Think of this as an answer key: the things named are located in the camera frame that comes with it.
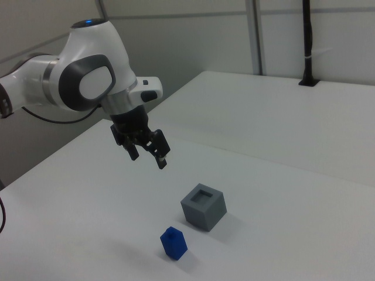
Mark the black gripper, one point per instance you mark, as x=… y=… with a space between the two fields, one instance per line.
x=132 y=123

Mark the blue block with knob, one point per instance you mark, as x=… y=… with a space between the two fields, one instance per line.
x=174 y=246

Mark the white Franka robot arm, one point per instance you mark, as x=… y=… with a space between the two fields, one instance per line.
x=93 y=44

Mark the grey hollow cuboid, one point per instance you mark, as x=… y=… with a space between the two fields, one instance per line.
x=202 y=216

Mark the grey metal partition post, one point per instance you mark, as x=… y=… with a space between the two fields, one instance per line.
x=102 y=7
x=255 y=38

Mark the black clamped mount pole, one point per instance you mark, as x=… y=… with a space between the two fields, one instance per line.
x=307 y=44

